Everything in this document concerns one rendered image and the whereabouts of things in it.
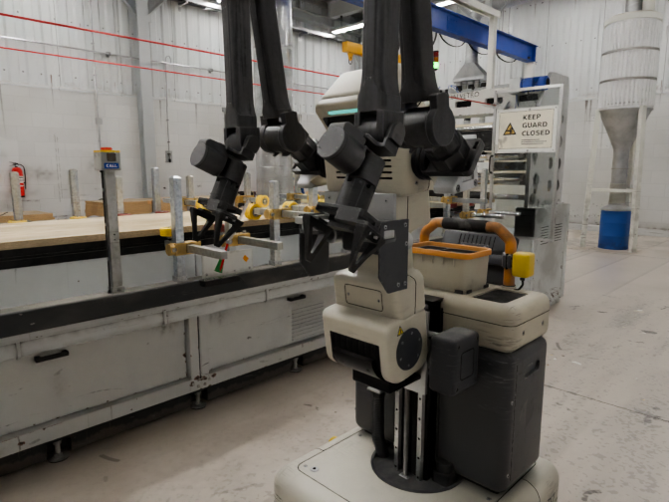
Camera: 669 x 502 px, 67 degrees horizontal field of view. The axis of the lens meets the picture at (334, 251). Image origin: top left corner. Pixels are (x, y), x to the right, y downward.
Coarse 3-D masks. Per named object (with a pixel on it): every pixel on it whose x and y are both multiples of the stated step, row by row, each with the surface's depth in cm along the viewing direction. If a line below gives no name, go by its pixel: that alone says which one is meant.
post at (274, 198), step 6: (276, 180) 236; (270, 186) 236; (276, 186) 236; (270, 192) 236; (276, 192) 236; (270, 198) 237; (276, 198) 236; (270, 204) 237; (276, 204) 237; (270, 222) 239; (276, 222) 238; (270, 228) 239; (276, 228) 238; (270, 234) 240; (276, 234) 239; (276, 240) 239; (270, 252) 242; (276, 252) 240; (270, 258) 242; (276, 258) 240
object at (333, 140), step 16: (336, 128) 81; (352, 128) 82; (400, 128) 86; (320, 144) 82; (336, 144) 80; (352, 144) 81; (368, 144) 86; (384, 144) 85; (400, 144) 86; (336, 160) 81; (352, 160) 82
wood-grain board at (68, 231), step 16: (240, 208) 328; (0, 224) 234; (16, 224) 234; (32, 224) 234; (48, 224) 234; (64, 224) 234; (80, 224) 234; (96, 224) 234; (128, 224) 234; (144, 224) 234; (160, 224) 234; (256, 224) 255; (0, 240) 182; (16, 240) 182; (32, 240) 184; (48, 240) 188; (64, 240) 191; (80, 240) 196; (96, 240) 200
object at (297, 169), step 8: (304, 144) 130; (312, 144) 132; (296, 152) 130; (304, 152) 131; (312, 152) 131; (296, 160) 134; (304, 160) 132; (312, 160) 132; (296, 168) 138; (304, 168) 134; (312, 168) 134
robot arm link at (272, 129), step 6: (270, 126) 126; (276, 126) 124; (264, 132) 127; (270, 132) 125; (276, 132) 123; (306, 132) 130; (264, 138) 127; (270, 138) 125; (276, 138) 124; (306, 138) 130; (270, 144) 126; (276, 144) 125; (276, 150) 128; (282, 150) 126
